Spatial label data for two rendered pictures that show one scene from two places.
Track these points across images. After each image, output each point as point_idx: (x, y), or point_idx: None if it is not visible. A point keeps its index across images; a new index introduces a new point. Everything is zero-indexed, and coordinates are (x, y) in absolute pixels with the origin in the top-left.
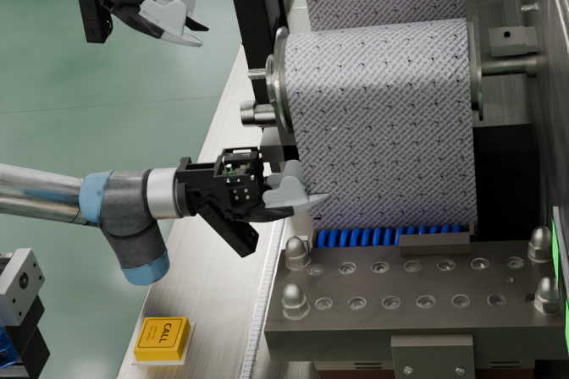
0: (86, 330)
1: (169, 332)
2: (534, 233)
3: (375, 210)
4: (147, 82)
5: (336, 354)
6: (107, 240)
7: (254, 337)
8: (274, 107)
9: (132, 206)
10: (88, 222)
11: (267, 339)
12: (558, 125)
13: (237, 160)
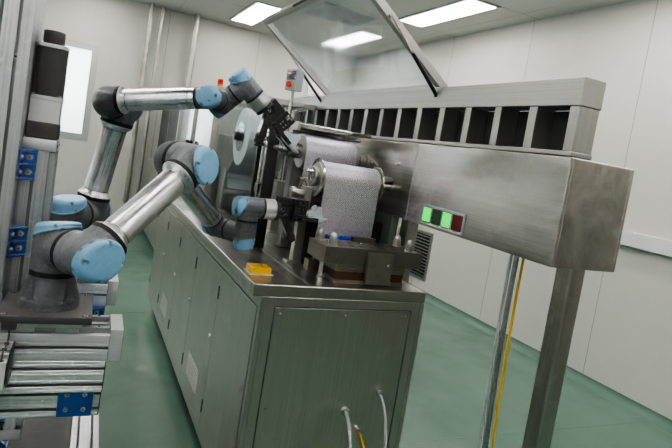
0: None
1: (263, 265)
2: (396, 236)
3: (340, 229)
4: None
5: (347, 260)
6: (228, 231)
7: (294, 273)
8: (314, 183)
9: (260, 207)
10: (216, 225)
11: (326, 250)
12: (427, 177)
13: (298, 199)
